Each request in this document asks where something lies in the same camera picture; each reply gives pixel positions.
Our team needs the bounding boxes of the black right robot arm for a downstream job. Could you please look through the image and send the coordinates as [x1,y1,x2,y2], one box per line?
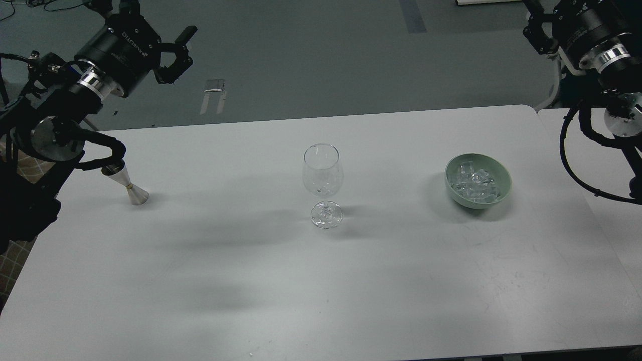
[523,1,640,204]

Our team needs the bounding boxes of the steel double jigger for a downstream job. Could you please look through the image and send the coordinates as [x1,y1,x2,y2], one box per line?
[101,160,149,206]

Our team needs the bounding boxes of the checked beige cloth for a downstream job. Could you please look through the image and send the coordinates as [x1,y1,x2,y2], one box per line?
[0,140,56,311]

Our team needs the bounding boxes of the clear wine glass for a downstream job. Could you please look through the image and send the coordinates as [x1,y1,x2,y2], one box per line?
[302,142,344,229]

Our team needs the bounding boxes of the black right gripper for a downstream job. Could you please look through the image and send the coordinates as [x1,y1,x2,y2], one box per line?
[523,1,632,70]

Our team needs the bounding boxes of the clear ice cubes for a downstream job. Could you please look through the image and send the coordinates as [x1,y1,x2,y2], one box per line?
[448,161,504,204]

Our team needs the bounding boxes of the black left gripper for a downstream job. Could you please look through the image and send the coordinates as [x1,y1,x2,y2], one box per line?
[74,13,199,98]

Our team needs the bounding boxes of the green bowl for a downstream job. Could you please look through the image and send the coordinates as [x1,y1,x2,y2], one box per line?
[443,153,512,210]

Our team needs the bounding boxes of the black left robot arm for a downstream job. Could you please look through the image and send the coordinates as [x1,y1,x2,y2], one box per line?
[2,5,198,253]

